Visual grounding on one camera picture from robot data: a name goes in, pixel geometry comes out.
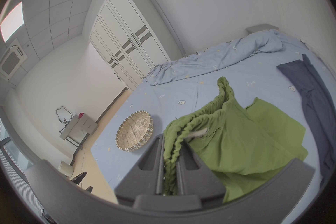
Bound bed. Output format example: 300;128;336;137
90;0;336;205

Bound dark blue garment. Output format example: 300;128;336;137
276;54;336;188

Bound grey dressing table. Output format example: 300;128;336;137
59;115;99;150

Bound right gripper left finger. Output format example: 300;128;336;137
115;134;165;198

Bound ceiling air conditioner unit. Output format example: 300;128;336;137
0;39;27;82

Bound round woven basket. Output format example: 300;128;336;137
115;111;154;152

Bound white wardrobe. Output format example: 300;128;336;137
89;0;172;91

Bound pale blue quilt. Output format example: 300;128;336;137
145;29;305;86

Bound window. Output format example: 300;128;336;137
0;110;57;224

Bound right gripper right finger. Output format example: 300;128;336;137
176;138;226;198

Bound ceiling light panel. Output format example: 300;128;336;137
0;2;25;43

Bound wavy framed mirror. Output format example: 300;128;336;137
56;106;72;124

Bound green shorts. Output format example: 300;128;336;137
163;76;308;204

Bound white trash bin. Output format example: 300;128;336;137
58;161;74;179

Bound grey bedside table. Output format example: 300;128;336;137
245;24;279;35

